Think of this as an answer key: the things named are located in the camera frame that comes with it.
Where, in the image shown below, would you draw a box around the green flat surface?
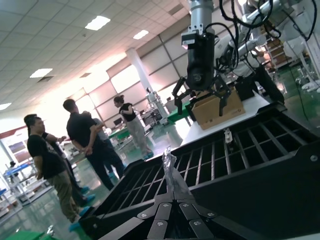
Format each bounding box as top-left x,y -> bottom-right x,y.
13,229 -> 57,240

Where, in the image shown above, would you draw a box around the silver right wrist bracket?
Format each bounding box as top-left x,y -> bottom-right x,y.
187,23 -> 215,35

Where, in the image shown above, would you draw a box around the plain black box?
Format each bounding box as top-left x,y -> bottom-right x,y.
234,76 -> 256,101

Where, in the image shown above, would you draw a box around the black right wrist camera module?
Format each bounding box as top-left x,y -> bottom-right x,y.
180,32 -> 201,51

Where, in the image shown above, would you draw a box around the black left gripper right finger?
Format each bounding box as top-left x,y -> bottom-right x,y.
177,201 -> 256,240

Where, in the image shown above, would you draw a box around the white and silver robot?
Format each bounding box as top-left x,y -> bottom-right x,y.
214,0 -> 283,76

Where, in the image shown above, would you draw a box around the person in black shirt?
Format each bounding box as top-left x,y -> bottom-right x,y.
23,113 -> 90,201

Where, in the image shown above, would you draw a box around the shiny antistatic bag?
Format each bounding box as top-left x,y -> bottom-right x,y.
161,146 -> 194,202

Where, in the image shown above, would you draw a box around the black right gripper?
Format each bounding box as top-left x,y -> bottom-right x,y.
171,33 -> 232,117

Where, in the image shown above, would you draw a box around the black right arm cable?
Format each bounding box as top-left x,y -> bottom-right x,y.
219,0 -> 316,76

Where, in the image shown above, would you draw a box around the man black shirt khaki trousers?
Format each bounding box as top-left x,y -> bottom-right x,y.
26,116 -> 82,225

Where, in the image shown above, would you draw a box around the small white headed robot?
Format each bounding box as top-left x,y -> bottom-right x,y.
145,86 -> 169,127

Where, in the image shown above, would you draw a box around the shelf with cardboard boxes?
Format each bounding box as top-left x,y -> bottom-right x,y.
259,23 -> 295,73

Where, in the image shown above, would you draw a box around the white storage rack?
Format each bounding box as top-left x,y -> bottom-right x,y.
0,159 -> 52,218

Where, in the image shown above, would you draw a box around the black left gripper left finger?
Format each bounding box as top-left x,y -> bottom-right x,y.
99,201 -> 174,240

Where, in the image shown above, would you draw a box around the man black shirt dark trousers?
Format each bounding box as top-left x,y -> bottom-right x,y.
62,98 -> 126,191

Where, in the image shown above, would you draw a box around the green work table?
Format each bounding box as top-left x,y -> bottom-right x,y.
166,106 -> 195,125
107,126 -> 142,152

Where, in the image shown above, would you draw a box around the person in black trousers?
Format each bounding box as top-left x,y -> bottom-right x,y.
254,48 -> 286,105

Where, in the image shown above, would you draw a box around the graphics card silver bracket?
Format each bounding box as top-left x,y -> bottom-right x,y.
223,127 -> 238,154

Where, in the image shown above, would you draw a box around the black slotted plastic container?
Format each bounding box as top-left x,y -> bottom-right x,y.
79,101 -> 320,240

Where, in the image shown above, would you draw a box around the cardboard box printed logo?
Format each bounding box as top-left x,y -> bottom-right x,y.
191,89 -> 246,131

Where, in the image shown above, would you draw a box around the red white display board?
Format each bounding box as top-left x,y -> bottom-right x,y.
0,124 -> 35,165

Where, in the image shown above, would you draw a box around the woman black top beige trousers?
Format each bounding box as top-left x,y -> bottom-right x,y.
113,94 -> 153,160

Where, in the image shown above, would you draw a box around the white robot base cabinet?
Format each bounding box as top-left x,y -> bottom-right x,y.
282,0 -> 320,67

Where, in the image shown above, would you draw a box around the person in grey shirt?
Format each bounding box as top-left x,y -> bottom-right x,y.
93,117 -> 118,181

